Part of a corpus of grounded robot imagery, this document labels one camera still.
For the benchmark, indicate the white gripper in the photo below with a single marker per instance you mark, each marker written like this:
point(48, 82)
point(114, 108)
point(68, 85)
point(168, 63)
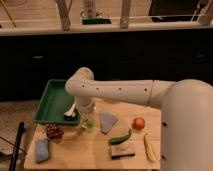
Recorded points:
point(87, 111)

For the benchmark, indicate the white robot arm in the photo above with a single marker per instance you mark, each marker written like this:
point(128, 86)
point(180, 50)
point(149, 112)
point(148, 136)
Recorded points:
point(186, 114)

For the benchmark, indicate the green plastic cup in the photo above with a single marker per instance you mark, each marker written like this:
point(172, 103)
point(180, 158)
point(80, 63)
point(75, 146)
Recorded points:
point(88, 124)

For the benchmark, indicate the white brush in tray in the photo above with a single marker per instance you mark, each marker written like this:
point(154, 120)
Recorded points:
point(70, 113)

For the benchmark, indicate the light blue folded cloth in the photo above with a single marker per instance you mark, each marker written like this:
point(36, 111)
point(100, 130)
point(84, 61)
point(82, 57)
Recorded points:
point(107, 121)

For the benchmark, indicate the green plastic tray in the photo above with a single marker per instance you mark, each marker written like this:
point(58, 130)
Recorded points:
point(55, 101)

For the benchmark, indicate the brown grape bunch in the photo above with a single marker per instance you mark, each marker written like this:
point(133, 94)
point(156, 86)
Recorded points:
point(54, 132)

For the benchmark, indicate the green cucumber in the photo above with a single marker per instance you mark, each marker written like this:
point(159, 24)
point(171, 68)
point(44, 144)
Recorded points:
point(118, 140)

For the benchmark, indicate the wooden table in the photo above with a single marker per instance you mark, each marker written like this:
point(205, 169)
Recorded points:
point(91, 150)

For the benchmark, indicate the orange tomato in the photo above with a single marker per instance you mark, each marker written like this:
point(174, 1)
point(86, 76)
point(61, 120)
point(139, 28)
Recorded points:
point(138, 123)

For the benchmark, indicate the black pole left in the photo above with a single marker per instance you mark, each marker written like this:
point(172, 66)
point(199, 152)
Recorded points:
point(16, 147)

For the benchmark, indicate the yellow banana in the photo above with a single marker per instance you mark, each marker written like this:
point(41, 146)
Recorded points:
point(150, 152)

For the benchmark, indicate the green base stand background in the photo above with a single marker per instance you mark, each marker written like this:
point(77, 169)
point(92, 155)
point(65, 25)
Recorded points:
point(93, 21)

